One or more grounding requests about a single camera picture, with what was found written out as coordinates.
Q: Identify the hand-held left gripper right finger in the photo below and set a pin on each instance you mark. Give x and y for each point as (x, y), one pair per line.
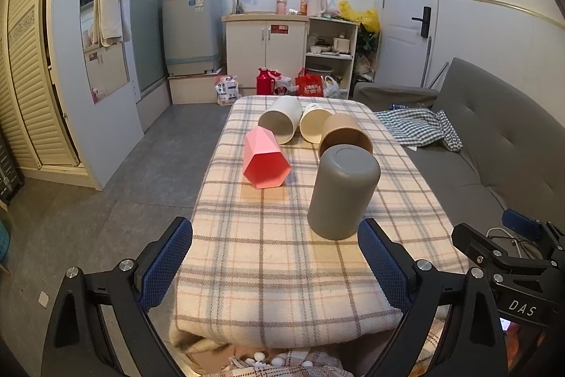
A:
(384, 266)

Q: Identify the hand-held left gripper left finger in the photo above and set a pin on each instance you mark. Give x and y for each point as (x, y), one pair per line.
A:
(165, 266)

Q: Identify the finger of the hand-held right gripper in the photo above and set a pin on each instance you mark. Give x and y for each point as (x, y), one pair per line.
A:
(521, 223)
(474, 242)

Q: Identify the pink hexagonal cup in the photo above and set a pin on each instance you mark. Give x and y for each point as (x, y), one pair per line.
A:
(260, 149)

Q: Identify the grey cup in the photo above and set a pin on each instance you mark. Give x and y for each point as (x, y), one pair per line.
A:
(342, 191)

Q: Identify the brown cup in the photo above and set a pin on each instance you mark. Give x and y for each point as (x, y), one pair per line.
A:
(342, 127)

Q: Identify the cream cup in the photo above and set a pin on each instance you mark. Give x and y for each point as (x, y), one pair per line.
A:
(314, 123)

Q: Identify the off-white cup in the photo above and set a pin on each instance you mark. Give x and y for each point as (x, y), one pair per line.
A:
(282, 112)

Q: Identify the plaid blanket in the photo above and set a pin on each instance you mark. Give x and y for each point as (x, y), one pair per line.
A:
(265, 257)

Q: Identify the grey sofa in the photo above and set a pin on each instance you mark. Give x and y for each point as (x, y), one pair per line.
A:
(485, 116)

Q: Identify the green checked cloth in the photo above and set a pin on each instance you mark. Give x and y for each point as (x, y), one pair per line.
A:
(415, 125)

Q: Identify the white platform box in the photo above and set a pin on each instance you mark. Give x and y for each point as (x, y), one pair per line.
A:
(194, 87)

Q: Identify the white plastic bag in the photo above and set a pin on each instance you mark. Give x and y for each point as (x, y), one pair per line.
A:
(332, 89)

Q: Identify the red shopping bag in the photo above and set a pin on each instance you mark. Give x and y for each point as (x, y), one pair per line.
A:
(309, 87)

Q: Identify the red thermos jug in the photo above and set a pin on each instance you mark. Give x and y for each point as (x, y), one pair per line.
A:
(263, 83)

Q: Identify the white open shelf unit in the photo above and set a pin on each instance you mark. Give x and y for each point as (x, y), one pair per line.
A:
(329, 55)

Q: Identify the white sink cabinet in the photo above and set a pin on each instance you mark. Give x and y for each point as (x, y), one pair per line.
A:
(247, 50)

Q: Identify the washing machine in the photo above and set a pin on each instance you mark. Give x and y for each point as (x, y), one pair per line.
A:
(190, 32)

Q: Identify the louvered wardrobe door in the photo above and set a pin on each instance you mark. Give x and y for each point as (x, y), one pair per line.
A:
(31, 72)

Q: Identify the yellow plastic bag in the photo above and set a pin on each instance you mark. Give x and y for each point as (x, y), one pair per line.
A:
(368, 20)

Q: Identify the frosted glass door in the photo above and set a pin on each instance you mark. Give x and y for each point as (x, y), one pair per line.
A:
(152, 6)

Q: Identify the pink electric kettle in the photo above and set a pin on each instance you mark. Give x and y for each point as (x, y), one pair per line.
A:
(314, 6)

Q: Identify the orange bottle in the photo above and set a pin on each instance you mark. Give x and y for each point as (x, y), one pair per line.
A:
(303, 6)

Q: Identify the pink bottle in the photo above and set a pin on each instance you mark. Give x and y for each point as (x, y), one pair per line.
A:
(281, 5)

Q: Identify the wall mirror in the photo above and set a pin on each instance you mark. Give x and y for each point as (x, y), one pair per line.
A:
(106, 68)

